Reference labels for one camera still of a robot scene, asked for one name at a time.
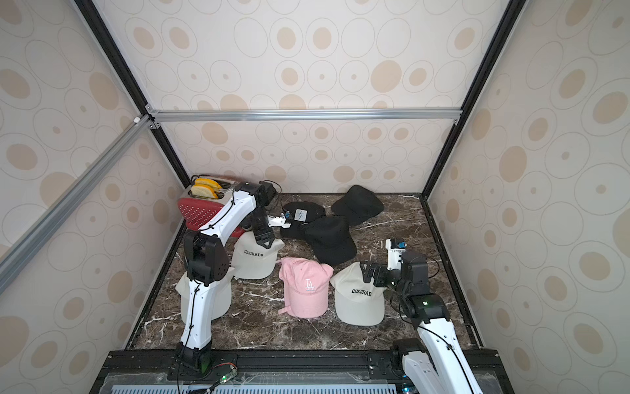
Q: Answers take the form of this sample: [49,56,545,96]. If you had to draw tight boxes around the pink cap with logo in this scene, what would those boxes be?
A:
[278,257,333,318]

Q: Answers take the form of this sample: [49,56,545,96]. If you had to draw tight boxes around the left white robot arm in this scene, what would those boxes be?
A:
[177,181,277,375]

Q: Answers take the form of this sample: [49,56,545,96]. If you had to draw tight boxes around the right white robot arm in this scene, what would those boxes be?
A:
[359,250,482,393]

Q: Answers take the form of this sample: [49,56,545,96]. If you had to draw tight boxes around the beige Colorado cap right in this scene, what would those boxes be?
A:
[330,262,385,326]

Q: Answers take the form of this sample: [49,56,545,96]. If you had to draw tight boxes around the beige colorado cap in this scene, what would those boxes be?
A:
[330,262,385,326]
[176,267,235,323]

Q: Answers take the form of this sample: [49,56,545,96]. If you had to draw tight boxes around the black cap white patch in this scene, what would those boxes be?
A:
[280,201,326,241]

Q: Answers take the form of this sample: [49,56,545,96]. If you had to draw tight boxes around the black cap middle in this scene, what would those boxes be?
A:
[304,216,357,266]

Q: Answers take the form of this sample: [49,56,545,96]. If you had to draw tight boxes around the yellow toast slices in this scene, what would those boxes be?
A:
[190,177,222,200]

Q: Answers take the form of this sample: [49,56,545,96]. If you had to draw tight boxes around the beige Colorado cap left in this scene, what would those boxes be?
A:
[176,267,235,323]

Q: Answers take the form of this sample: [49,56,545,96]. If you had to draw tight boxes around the red polka dot toaster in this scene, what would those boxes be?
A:
[177,174,237,231]

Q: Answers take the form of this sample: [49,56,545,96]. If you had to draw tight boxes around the black cap rear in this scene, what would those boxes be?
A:
[331,185,385,227]

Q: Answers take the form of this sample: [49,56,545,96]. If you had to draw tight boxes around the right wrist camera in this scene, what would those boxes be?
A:
[384,238,407,271]

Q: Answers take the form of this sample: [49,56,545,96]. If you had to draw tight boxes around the horizontal aluminium frame bar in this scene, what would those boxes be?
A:
[151,108,462,122]

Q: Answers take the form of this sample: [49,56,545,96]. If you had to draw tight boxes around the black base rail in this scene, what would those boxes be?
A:
[90,348,513,394]

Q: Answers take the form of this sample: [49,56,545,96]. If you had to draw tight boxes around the left aluminium frame bar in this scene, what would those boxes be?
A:
[1,115,151,292]

